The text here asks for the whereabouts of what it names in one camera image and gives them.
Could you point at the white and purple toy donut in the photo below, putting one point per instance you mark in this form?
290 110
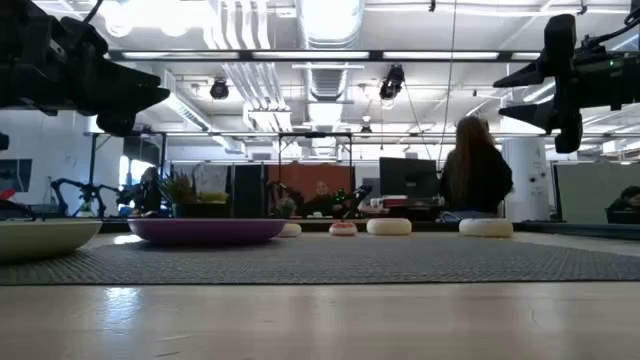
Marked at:
486 228

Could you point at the person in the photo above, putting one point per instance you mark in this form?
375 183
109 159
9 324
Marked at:
627 202
322 200
475 175
149 192

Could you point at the cream toy donut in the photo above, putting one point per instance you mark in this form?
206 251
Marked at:
389 226

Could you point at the orange partition wall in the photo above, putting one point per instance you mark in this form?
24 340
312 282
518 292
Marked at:
305 177

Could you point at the grey woven placemat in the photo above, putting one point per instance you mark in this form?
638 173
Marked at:
320 260

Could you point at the silver ceiling ventilation duct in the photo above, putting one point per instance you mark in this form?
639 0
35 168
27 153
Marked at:
327 20

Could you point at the black background robot arm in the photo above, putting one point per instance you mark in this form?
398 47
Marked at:
87 192

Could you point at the small green background plant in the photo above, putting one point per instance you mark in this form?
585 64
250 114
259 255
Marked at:
286 206

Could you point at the grey partition wall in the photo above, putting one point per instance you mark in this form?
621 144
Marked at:
585 190

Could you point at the black metal background frame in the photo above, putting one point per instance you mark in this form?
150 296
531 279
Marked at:
92 170
315 134

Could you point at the black computer monitor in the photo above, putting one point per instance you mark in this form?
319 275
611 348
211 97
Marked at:
407 177

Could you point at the white round column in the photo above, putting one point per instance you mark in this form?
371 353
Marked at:
525 180

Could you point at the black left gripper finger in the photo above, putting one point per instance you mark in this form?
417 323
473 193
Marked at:
132 100
130 77

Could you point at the dark wall picture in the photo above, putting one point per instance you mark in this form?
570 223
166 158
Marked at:
17 175

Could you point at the small white toy donut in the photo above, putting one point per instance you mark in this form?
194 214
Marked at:
292 230

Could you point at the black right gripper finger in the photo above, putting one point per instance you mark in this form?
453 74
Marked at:
530 75
535 115

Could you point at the pink frosted toy donut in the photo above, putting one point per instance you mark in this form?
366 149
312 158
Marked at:
343 229

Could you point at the purple round plate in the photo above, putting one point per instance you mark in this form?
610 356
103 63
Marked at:
205 231

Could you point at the cream bowl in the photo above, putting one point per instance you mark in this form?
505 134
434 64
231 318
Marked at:
40 237

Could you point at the black ceiling spotlight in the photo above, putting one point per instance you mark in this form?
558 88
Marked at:
219 90
391 83

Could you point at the green potted succulent plant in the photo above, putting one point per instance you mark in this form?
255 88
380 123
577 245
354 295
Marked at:
180 192

